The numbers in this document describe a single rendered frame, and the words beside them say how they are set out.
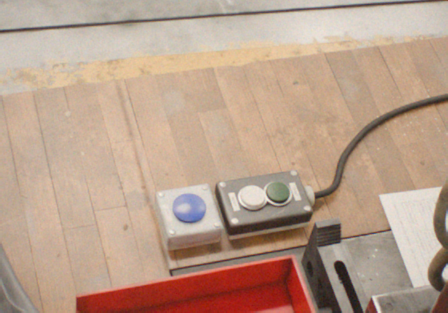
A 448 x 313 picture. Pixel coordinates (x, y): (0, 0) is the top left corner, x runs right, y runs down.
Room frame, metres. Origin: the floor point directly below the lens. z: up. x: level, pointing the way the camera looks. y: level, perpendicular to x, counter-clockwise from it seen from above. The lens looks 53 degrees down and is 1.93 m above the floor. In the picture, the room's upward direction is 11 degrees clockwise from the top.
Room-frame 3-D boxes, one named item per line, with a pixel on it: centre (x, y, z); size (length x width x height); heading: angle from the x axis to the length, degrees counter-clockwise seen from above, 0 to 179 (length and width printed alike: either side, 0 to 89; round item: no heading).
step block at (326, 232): (0.63, -0.14, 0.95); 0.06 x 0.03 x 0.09; 25
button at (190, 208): (0.68, 0.03, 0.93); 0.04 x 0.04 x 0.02
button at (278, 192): (0.72, -0.07, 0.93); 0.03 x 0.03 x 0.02
